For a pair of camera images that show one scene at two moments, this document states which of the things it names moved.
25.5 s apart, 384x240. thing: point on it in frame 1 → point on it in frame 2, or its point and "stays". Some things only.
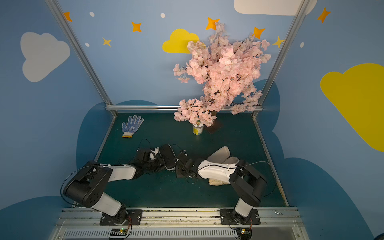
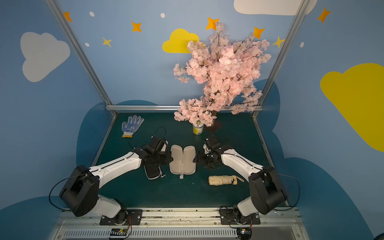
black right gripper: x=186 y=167 → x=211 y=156
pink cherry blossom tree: x=228 y=71 stays
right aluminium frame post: x=291 y=34 stays
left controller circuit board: x=119 y=232 stays
